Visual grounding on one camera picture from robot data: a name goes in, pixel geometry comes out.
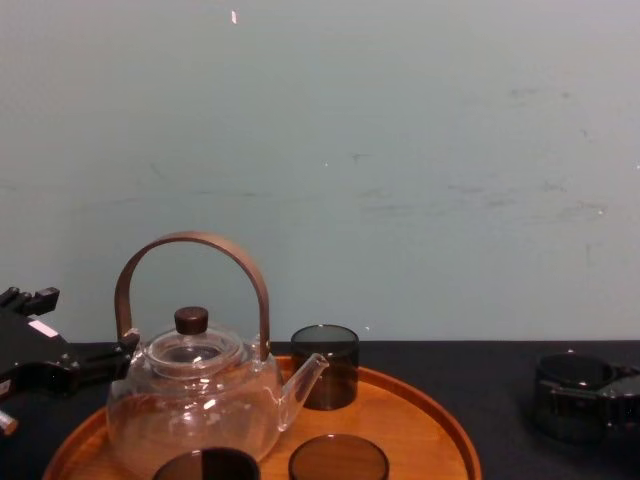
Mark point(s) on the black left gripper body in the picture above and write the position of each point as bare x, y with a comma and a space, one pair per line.
27, 352

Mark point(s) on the glass teapot lid brown knob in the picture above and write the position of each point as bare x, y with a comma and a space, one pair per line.
192, 345

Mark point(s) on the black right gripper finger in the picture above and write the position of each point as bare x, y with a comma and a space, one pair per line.
622, 375
580, 395

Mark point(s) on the black table cloth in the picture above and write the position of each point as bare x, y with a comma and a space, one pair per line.
475, 380

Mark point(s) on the round brown wooden tray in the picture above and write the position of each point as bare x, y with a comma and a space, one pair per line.
400, 430

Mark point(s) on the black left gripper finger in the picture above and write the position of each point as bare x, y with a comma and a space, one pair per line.
97, 362
35, 300

